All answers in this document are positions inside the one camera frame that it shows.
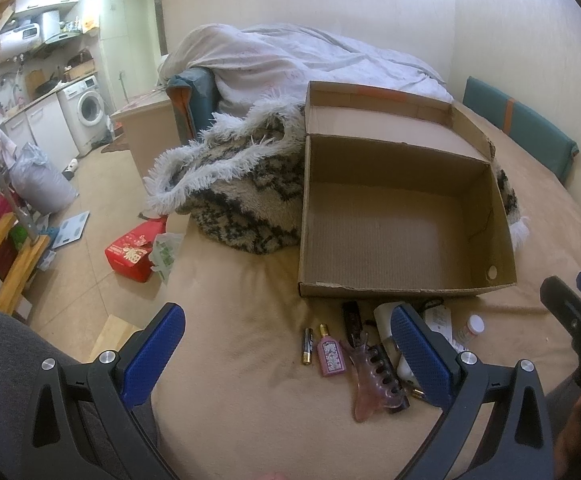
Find black flashlight with strap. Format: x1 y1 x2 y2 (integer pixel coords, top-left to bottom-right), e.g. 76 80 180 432
341 300 363 348

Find teal cushion orange stripe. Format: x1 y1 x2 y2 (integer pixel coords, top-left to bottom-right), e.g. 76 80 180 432
462 77 579 184

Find white remote control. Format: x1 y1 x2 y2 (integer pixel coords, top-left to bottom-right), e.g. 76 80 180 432
423 304 466 353

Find teal armchair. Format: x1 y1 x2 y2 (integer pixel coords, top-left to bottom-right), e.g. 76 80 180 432
166 67 220 144

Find pink hair claw clip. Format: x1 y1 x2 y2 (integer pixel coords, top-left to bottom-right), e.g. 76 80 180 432
341 332 410 422

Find pink perfume bottle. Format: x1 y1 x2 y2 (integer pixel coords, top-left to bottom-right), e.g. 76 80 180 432
317 323 347 377

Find white cap pill bottle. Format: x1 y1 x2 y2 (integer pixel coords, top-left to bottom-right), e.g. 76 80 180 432
453 314 485 352

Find grey plastic bag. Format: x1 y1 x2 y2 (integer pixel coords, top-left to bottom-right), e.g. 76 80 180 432
10 143 78 214

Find shaggy black beige rug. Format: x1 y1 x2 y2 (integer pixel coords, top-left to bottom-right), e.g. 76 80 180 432
142 90 532 256

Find white crumpled duvet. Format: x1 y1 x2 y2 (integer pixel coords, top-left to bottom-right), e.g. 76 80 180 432
159 23 452 117

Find red gift bag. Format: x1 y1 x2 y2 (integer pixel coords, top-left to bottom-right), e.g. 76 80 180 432
104 217 167 283

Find bathroom scale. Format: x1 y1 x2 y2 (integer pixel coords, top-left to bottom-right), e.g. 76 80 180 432
52 210 90 250

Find open cardboard box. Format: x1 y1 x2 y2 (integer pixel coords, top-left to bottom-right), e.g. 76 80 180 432
298 81 517 298

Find white kitchen cabinets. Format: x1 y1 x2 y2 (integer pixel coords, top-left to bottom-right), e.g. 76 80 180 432
4 93 79 171

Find white water heater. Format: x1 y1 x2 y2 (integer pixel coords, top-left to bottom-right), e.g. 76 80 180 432
0 22 42 64

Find black gold AA battery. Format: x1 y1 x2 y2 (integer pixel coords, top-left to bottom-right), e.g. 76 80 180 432
301 327 313 365

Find white washing machine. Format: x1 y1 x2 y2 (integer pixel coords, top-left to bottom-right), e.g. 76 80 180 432
57 75 107 156

